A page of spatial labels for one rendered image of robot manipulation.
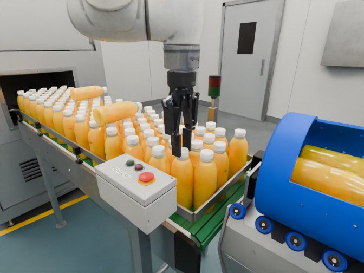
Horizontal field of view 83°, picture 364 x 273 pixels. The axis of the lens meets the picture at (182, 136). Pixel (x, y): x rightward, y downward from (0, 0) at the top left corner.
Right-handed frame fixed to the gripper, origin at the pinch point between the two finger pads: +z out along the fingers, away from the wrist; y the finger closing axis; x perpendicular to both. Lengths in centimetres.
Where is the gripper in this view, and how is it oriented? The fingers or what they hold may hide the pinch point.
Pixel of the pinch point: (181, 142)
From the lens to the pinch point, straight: 60.3
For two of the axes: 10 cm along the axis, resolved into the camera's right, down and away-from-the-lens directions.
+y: 6.5, -3.0, 7.0
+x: -7.6, -2.6, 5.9
